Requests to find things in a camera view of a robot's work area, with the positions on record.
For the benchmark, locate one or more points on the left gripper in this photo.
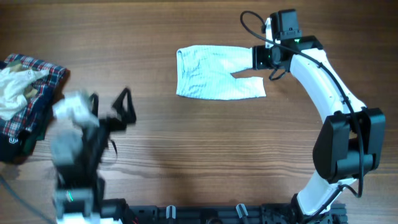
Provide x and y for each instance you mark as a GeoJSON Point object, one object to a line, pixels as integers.
{"type": "Point", "coordinates": [118, 107]}

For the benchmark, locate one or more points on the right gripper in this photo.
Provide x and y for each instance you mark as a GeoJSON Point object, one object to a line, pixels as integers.
{"type": "Point", "coordinates": [259, 61]}

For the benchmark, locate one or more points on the light blue striped baby pants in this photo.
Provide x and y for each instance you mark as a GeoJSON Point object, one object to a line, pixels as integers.
{"type": "Point", "coordinates": [206, 72]}

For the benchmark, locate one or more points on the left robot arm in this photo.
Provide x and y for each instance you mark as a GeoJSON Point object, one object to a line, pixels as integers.
{"type": "Point", "coordinates": [79, 190]}

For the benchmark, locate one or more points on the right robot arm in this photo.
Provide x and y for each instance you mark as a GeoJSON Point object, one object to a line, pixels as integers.
{"type": "Point", "coordinates": [350, 141]}

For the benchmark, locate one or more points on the red blue plaid shirt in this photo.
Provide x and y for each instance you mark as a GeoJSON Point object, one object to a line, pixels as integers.
{"type": "Point", "coordinates": [56, 72]}

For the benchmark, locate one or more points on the olive green garment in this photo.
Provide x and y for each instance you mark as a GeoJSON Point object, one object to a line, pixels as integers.
{"type": "Point", "coordinates": [16, 66]}

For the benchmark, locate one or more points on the dark green folded garment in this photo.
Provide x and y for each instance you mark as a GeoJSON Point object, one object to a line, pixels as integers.
{"type": "Point", "coordinates": [38, 133]}

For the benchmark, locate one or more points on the white baby garment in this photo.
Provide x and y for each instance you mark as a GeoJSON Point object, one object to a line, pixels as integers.
{"type": "Point", "coordinates": [13, 85]}

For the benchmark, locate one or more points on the navy blue folded garment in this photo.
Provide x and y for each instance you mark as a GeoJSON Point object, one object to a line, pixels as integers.
{"type": "Point", "coordinates": [11, 146]}

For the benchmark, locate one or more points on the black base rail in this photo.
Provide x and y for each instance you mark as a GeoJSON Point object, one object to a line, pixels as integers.
{"type": "Point", "coordinates": [262, 214]}

